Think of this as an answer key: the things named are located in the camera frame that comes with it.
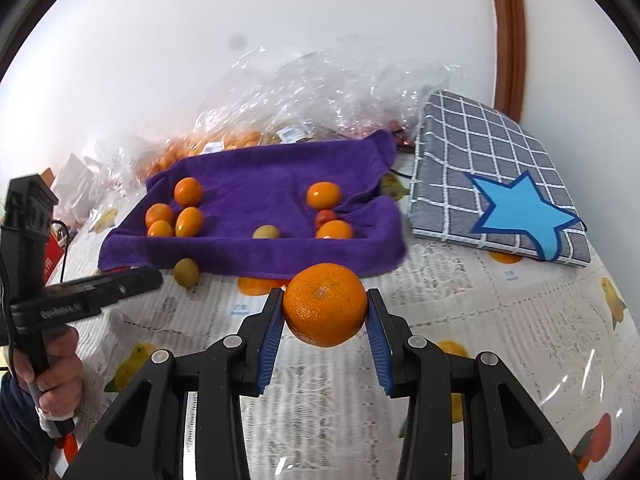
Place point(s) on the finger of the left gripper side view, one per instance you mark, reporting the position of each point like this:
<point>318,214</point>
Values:
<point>103,290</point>

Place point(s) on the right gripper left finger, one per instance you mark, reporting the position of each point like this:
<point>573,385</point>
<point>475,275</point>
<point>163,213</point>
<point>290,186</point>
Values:
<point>238,365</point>

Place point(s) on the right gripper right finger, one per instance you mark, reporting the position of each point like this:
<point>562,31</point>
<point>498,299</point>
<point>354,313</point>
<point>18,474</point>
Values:
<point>409,366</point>

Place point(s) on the orange tangerine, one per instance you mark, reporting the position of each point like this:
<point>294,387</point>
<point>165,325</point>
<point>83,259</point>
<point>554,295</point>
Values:
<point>160,228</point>
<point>325,305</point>
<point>159,212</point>
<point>188,192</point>

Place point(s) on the yellow-green small fruit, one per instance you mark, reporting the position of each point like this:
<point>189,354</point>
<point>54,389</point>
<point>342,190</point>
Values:
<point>266,232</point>
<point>186,273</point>

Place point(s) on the large orange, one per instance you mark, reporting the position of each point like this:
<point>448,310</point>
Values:
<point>189,222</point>

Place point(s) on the orange kumquat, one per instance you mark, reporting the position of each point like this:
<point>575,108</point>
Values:
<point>335,230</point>

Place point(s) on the small red fruit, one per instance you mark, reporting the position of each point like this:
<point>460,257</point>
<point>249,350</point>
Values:
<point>324,216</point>

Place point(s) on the smooth orange citrus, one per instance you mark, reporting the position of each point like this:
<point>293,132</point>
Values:
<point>323,195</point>

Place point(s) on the person's left hand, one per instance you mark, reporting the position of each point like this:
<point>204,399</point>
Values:
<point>61,384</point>

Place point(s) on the red box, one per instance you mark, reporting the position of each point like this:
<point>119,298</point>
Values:
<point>55,251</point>

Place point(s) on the white crumpled bag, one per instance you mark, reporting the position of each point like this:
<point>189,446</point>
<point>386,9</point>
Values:
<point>82,185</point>

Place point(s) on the purple towel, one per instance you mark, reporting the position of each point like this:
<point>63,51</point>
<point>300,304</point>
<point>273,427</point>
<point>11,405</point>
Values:
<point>246,188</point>

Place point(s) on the grey checked cushion blue star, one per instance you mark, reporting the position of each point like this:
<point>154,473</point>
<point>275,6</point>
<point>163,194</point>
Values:
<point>480,180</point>

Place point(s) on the clear plastic bags pile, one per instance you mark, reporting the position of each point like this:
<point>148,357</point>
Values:
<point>290,95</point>

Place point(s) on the brown wooden door frame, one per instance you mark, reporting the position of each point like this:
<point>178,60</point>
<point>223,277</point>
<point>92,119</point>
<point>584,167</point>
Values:
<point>510,57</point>

